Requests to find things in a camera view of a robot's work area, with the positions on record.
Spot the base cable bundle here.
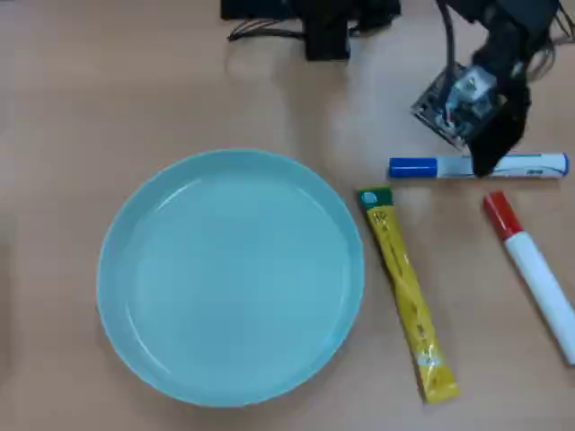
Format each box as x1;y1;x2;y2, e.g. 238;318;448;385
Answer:
226;18;307;44

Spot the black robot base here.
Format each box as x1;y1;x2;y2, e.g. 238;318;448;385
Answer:
219;0;402;63

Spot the red cap whiteboard marker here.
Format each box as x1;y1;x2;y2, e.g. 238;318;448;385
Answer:
482;190;575;365

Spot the light blue round plate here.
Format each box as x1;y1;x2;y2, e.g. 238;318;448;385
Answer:
95;148;366;409

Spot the blue cap whiteboard marker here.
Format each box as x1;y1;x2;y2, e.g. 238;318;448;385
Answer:
387;152;571;180

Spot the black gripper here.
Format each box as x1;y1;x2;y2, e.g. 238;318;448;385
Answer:
466;20;535;179

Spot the yellow stick packet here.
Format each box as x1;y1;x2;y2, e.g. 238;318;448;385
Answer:
357;185;461;404

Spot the thick black camera cable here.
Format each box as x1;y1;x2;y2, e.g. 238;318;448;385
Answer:
436;0;457;76

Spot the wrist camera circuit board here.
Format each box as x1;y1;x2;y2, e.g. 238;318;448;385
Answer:
410;61;503;150

